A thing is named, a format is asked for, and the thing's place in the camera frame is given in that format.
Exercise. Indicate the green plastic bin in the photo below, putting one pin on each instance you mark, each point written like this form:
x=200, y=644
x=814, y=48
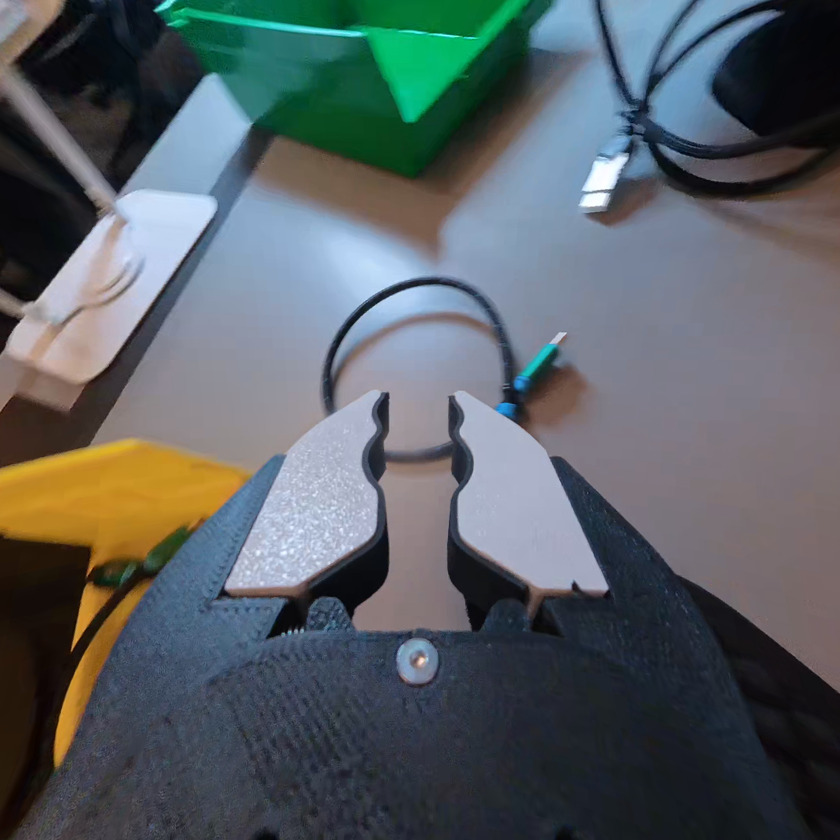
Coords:
x=341, y=98

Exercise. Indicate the black bin divider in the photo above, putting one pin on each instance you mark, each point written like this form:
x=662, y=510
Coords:
x=39, y=623

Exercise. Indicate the yellow plastic bin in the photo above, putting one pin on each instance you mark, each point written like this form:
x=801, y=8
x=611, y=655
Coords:
x=98, y=485

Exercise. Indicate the white stand base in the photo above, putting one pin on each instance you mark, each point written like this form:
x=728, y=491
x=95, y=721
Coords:
x=118, y=282

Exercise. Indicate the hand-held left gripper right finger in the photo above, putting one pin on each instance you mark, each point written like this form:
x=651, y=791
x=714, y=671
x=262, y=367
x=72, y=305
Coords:
x=518, y=518

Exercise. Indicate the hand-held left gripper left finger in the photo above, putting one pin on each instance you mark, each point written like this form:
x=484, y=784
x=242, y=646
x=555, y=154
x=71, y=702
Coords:
x=308, y=518

